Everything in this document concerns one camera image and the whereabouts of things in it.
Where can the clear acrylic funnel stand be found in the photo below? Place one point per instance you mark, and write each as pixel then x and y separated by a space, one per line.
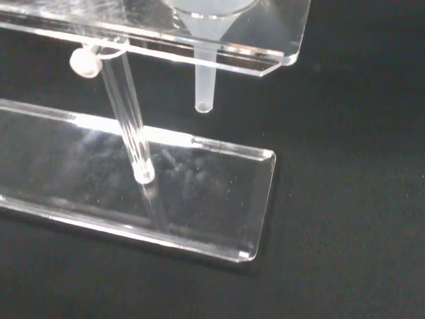
pixel 186 186

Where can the black cloth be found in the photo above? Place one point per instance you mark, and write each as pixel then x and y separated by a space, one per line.
pixel 348 166

